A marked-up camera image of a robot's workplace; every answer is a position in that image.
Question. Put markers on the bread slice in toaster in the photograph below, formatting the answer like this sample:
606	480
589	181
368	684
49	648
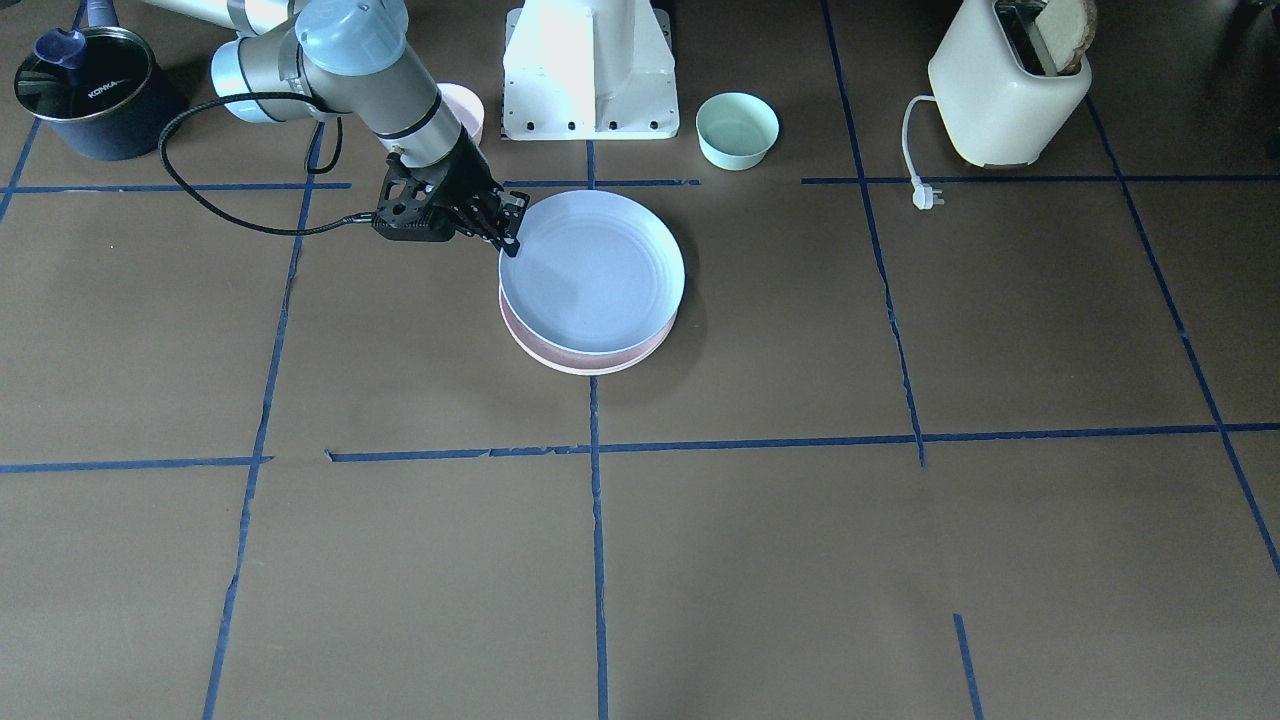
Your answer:
1067	29

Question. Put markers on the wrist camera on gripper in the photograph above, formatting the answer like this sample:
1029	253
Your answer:
407	210

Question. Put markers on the green bowl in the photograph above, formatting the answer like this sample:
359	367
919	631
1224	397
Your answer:
736	130

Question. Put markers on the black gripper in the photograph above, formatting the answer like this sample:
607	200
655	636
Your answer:
465	176

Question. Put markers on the cream toaster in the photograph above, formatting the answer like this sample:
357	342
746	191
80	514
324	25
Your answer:
1004	83

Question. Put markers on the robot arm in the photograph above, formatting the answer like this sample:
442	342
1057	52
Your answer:
328	60

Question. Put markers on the pink bowl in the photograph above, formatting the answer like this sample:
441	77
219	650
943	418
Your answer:
467	107

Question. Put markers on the light blue plate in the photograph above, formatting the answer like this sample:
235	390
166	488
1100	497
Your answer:
594	273

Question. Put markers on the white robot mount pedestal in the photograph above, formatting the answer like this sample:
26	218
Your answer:
589	71

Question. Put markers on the dark blue saucepan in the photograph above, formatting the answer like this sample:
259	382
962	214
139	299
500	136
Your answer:
99	87

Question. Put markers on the pink plate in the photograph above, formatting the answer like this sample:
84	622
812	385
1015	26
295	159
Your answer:
572	362

